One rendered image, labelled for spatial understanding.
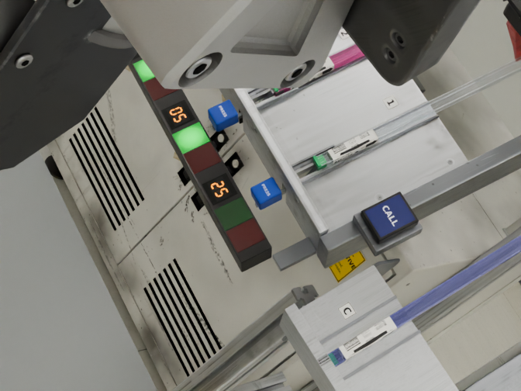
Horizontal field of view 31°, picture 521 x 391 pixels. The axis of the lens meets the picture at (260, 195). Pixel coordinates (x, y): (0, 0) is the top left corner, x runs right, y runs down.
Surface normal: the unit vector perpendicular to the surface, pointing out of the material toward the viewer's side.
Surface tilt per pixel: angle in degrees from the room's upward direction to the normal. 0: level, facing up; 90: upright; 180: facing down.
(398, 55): 127
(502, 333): 0
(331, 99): 44
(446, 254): 0
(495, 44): 90
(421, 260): 0
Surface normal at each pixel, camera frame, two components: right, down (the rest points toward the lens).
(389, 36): -0.80, 0.50
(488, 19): -0.64, 0.04
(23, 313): 0.61, -0.58
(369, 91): 0.00, -0.39
